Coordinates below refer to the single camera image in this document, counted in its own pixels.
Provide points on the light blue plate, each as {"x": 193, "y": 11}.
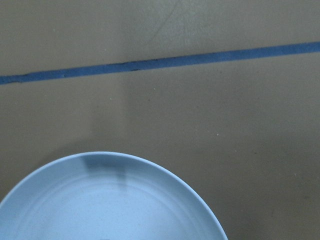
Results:
{"x": 105, "y": 196}

